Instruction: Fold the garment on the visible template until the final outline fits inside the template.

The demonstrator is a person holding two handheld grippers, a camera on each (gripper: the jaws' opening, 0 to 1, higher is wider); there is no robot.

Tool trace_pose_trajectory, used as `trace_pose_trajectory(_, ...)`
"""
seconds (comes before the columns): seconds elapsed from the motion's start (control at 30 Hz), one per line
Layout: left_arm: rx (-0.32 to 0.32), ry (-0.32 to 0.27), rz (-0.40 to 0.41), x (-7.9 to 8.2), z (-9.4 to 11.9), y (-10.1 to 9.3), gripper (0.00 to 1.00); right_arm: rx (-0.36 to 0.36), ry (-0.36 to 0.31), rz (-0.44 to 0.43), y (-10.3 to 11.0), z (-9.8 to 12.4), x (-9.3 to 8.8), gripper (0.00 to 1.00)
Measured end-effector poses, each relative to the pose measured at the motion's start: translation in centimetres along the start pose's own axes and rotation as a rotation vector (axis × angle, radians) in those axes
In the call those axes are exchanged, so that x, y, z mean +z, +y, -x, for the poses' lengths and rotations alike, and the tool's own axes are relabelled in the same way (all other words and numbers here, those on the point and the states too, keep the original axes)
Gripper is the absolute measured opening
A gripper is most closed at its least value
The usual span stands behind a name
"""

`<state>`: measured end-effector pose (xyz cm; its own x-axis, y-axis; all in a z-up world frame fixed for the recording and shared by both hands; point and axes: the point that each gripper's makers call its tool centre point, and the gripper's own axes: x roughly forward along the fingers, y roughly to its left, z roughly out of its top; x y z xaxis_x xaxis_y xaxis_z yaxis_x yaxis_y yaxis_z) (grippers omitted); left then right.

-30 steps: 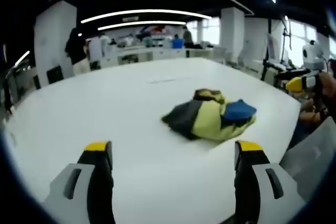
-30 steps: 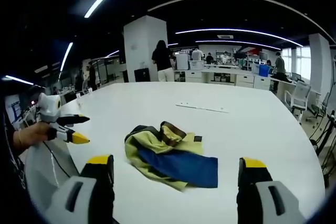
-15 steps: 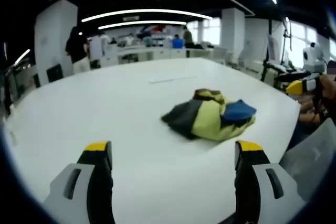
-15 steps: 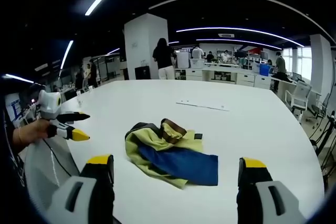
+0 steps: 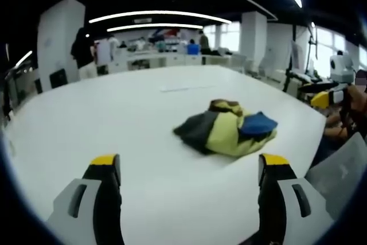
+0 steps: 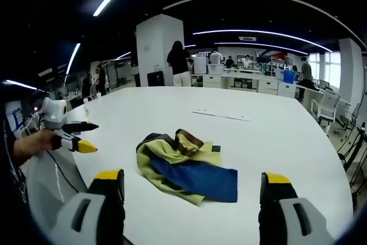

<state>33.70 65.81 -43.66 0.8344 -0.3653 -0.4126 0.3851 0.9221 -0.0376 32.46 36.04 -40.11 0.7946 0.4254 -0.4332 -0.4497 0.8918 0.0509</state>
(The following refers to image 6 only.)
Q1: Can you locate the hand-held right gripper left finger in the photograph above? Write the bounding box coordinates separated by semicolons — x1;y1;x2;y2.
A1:
51;168;126;245

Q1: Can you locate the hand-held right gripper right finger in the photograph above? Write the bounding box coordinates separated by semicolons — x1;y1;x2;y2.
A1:
257;172;335;245

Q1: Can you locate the yellow blue brown garment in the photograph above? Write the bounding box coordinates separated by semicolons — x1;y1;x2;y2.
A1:
135;129;239;207

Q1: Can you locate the person's left hand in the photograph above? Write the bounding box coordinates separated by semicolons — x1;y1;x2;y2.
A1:
13;129;56;160

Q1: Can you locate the short ceiling light strip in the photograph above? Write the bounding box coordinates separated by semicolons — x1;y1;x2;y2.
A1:
64;42;82;76

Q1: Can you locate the black box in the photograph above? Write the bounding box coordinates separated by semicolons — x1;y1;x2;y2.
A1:
146;71;165;87

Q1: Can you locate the white office chair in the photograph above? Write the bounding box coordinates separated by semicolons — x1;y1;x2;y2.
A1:
310;88;341;135

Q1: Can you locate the white table cover plate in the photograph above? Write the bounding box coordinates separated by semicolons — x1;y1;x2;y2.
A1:
192;107;251;122

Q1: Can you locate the blue storage box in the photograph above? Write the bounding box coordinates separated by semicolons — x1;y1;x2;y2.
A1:
283;69;298;85

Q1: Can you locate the white drawer cabinet row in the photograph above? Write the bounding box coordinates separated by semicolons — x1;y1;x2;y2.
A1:
190;71;298;99

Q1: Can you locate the curved ceiling light strip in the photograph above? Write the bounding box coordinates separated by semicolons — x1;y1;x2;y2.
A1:
192;29;334;53

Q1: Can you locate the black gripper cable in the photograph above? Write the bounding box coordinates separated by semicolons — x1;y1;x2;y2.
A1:
46;149;83;195

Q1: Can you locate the black frame stand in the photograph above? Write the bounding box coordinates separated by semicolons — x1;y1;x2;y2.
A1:
335;122;367;197

